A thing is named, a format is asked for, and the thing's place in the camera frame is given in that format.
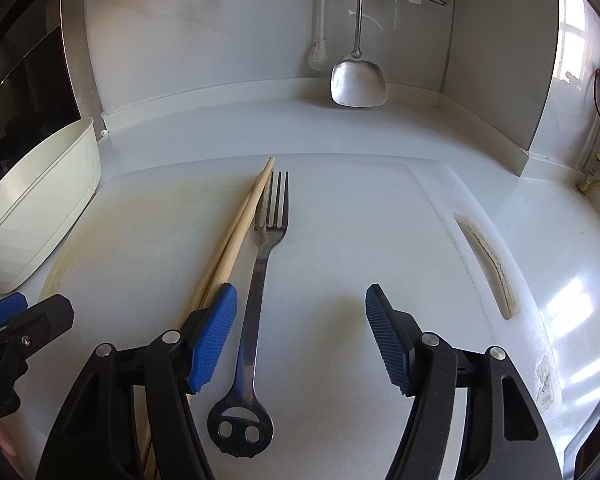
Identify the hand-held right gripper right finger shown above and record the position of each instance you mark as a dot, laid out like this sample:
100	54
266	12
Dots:
385	340

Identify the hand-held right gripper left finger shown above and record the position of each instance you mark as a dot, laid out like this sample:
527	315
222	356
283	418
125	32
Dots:
215	340

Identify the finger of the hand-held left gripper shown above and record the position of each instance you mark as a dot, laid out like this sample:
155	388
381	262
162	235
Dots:
2	312
45	317

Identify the cream white bowl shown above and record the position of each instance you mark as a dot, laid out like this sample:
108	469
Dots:
40	210

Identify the wooden chopstick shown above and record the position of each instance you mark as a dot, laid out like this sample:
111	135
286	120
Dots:
244	222
228	232

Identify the metal fork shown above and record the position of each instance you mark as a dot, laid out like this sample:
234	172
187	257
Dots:
267	245

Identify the person's left hand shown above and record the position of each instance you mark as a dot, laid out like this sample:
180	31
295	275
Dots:
2	439

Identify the worn white sticker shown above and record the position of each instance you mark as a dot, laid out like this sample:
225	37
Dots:
546	382

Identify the black glossy appliance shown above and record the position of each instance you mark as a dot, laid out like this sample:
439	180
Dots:
15	70

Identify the metal spatula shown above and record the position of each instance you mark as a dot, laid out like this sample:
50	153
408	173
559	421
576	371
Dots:
357	82

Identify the white bottle brush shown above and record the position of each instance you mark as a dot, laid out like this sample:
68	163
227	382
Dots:
321	10

